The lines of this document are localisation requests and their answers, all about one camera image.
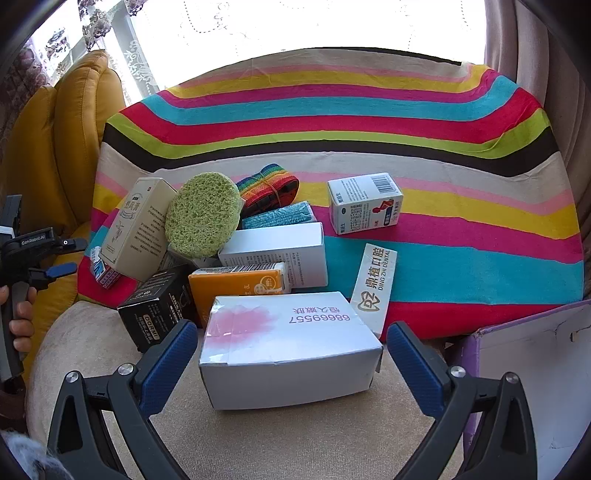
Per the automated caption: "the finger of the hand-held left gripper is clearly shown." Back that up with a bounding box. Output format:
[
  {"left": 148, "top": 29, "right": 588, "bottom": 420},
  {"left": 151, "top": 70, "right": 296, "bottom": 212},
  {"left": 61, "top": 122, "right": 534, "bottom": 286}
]
[
  {"left": 28, "top": 261, "right": 79, "bottom": 289},
  {"left": 46, "top": 236, "right": 89, "bottom": 253}
]

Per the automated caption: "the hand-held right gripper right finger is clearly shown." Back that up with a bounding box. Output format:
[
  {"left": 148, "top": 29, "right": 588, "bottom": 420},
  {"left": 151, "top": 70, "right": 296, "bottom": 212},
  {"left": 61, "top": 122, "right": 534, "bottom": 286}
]
[{"left": 385, "top": 322, "right": 539, "bottom": 480}]

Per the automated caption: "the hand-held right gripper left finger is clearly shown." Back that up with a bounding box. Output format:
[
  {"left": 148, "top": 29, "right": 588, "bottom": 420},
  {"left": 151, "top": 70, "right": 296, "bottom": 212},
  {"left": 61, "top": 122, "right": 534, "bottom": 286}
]
[{"left": 46, "top": 318, "right": 199, "bottom": 480}]

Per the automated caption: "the small red box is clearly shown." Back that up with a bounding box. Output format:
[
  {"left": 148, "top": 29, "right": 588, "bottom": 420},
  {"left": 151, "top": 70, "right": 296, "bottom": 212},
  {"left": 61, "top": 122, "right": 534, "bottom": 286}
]
[{"left": 89, "top": 247, "right": 124, "bottom": 290}]

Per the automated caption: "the black box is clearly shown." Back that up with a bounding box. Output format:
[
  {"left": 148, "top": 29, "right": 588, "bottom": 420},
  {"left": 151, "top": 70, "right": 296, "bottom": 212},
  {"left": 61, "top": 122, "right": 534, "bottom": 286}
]
[{"left": 117, "top": 264, "right": 199, "bottom": 354}]

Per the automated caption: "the tall beige box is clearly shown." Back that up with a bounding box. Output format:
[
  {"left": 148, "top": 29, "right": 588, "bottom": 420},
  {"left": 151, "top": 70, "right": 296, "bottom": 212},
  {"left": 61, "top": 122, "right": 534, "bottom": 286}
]
[{"left": 99, "top": 177, "right": 178, "bottom": 282}]

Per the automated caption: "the purple cardboard box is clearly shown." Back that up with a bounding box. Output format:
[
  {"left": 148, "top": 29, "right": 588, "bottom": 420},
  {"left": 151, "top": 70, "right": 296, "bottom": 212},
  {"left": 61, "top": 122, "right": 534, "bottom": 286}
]
[{"left": 445, "top": 300, "right": 591, "bottom": 462}]

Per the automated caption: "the large white pink-print box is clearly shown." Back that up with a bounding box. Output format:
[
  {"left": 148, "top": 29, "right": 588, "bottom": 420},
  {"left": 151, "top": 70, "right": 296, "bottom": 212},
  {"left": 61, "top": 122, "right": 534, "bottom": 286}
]
[{"left": 198, "top": 291, "right": 384, "bottom": 411}]

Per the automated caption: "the green round sponge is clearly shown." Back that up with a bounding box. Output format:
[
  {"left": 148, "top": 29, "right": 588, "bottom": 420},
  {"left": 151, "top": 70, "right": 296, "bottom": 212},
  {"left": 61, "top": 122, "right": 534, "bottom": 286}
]
[{"left": 165, "top": 172, "right": 245, "bottom": 258}]

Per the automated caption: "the white barcode medicine box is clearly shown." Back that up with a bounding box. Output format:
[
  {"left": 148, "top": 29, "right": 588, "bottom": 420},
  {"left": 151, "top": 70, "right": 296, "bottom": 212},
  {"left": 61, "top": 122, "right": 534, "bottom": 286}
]
[{"left": 327, "top": 172, "right": 402, "bottom": 235}]

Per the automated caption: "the teal box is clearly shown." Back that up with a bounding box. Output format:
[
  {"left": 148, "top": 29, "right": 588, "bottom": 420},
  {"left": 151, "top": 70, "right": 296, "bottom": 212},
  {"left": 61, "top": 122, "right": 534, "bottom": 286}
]
[{"left": 241, "top": 200, "right": 317, "bottom": 230}]

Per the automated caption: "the rainbow webbing strap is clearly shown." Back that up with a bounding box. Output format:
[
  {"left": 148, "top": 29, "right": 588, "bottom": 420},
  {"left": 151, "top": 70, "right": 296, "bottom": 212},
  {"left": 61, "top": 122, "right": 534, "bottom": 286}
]
[{"left": 235, "top": 164, "right": 300, "bottom": 219}]

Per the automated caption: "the person's left hand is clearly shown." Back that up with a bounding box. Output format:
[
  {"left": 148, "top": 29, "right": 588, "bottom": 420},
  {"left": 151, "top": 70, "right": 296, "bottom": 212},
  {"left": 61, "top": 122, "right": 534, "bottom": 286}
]
[{"left": 10, "top": 286, "right": 37, "bottom": 340}]

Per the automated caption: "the long white gold-logo box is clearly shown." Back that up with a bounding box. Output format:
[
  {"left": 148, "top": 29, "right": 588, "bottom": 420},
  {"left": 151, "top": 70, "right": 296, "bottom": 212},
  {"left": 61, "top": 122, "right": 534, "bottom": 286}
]
[{"left": 350, "top": 242, "right": 399, "bottom": 341}]

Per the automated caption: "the orange box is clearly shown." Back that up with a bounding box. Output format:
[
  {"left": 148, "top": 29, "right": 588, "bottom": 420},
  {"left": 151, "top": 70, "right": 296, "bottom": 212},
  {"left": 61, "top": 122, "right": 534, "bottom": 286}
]
[{"left": 188, "top": 261, "right": 293, "bottom": 329}]

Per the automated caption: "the yellow leather sofa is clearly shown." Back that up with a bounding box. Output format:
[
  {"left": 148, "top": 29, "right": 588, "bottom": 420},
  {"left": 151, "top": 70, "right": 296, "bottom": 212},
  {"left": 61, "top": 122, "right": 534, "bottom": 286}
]
[{"left": 0, "top": 48, "right": 127, "bottom": 370}]

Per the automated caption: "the beige seat cushion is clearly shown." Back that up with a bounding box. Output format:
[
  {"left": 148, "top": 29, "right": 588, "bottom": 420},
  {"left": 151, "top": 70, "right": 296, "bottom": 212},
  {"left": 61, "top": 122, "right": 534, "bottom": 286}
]
[{"left": 25, "top": 295, "right": 467, "bottom": 480}]

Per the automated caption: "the white box with small logo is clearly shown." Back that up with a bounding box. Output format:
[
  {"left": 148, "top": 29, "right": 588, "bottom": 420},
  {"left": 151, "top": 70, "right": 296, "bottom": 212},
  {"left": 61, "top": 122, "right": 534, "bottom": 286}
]
[{"left": 218, "top": 222, "right": 328, "bottom": 289}]

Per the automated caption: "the pale fluffy clothing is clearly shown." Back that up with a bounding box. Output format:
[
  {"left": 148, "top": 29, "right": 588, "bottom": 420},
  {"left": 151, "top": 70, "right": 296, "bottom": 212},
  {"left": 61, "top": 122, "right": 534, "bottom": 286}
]
[{"left": 0, "top": 429, "right": 65, "bottom": 480}]

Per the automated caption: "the white lace curtain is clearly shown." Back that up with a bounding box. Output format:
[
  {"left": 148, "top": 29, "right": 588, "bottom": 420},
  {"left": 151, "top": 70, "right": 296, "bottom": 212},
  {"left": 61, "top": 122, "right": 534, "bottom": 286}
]
[{"left": 28, "top": 0, "right": 485, "bottom": 93}]

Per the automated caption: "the rainbow striped blanket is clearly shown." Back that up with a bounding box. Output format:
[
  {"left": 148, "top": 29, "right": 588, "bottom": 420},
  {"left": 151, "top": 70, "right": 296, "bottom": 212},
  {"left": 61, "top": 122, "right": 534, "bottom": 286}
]
[{"left": 76, "top": 46, "right": 587, "bottom": 342}]

